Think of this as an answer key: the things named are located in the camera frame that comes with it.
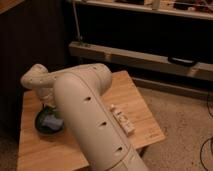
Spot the green ceramic bowl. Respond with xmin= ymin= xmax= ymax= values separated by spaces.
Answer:
xmin=34 ymin=106 xmax=64 ymax=135

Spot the metal pole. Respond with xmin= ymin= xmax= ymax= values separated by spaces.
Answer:
xmin=72 ymin=0 xmax=83 ymax=44

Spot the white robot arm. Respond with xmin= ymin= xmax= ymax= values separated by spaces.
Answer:
xmin=21 ymin=63 xmax=148 ymax=171

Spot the black handle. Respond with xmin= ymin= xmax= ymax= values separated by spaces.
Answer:
xmin=167 ymin=57 xmax=197 ymax=67

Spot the black cable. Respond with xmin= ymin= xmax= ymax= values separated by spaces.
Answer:
xmin=199 ymin=96 xmax=213 ymax=171

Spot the wooden table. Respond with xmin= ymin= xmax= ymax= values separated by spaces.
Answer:
xmin=17 ymin=71 xmax=165 ymax=171

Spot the small white box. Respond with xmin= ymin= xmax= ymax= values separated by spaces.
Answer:
xmin=109 ymin=105 xmax=135 ymax=136

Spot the wooden shelf beam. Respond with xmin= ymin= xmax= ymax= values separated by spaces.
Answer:
xmin=69 ymin=41 xmax=213 ymax=82

